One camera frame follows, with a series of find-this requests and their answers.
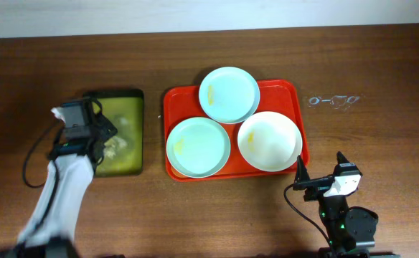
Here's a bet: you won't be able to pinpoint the light blue plate at back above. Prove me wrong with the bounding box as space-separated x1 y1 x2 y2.
198 67 260 124

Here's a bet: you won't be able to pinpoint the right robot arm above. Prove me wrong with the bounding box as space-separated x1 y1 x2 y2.
288 151 378 257

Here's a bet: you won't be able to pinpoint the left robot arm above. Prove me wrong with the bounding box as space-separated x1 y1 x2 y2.
0 108 117 257

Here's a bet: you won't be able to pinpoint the cream white plate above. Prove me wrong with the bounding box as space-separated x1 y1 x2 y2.
237 111 303 172

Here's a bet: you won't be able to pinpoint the black tray with soapy water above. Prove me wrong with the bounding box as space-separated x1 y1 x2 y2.
83 88 144 177

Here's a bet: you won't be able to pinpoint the light green plate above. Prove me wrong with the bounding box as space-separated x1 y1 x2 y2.
166 117 231 178

